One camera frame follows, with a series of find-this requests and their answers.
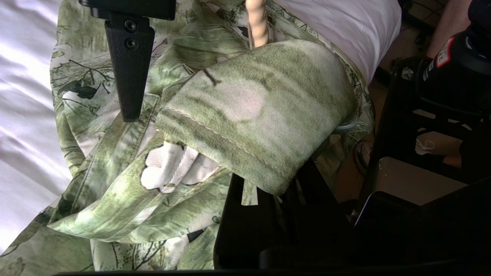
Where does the white bed sheet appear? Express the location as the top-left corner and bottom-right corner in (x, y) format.
(0, 0), (402, 254)

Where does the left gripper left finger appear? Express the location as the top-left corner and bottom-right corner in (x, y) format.
(213, 172), (274, 269)

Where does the green leaf print shirt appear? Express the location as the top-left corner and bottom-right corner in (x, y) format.
(0, 0), (376, 272)

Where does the person's leg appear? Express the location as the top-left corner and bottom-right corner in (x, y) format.
(425, 0), (473, 60)

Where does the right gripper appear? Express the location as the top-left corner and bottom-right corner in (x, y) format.
(79, 0), (177, 123)

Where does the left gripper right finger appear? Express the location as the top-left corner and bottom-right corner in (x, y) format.
(279, 158), (357, 269)

